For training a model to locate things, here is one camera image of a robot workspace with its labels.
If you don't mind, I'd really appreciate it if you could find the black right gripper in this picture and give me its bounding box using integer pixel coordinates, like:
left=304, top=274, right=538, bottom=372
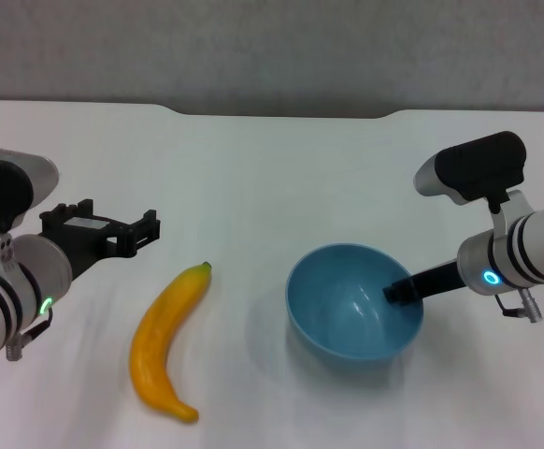
left=382, top=259, right=465, bottom=306

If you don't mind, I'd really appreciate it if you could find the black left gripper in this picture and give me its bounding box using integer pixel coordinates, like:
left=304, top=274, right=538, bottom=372
left=38, top=198, right=163, bottom=282

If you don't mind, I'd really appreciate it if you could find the blue bowl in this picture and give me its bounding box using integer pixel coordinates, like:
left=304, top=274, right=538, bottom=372
left=284, top=241, right=425, bottom=361

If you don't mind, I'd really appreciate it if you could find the yellow banana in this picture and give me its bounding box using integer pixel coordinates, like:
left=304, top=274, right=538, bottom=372
left=129, top=260, right=215, bottom=425

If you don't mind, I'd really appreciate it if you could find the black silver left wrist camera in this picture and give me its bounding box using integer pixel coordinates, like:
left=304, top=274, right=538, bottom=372
left=0, top=143, right=61, bottom=236

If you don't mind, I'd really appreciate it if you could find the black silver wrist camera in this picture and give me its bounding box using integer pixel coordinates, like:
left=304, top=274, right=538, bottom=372
left=0, top=143, right=61, bottom=236
left=413, top=131, right=535, bottom=235

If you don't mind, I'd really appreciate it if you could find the right arm cable with plug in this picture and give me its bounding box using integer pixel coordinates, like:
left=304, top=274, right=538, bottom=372
left=494, top=286, right=544, bottom=325

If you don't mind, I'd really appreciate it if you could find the arm cable with plug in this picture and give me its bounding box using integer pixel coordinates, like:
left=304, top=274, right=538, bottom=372
left=5, top=308, right=54, bottom=362
left=494, top=286, right=544, bottom=325

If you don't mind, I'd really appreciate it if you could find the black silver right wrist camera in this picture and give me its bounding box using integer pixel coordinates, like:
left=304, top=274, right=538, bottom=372
left=413, top=131, right=535, bottom=235

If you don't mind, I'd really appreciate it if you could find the left arm cable with plug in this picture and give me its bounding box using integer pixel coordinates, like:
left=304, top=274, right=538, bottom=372
left=5, top=308, right=54, bottom=362

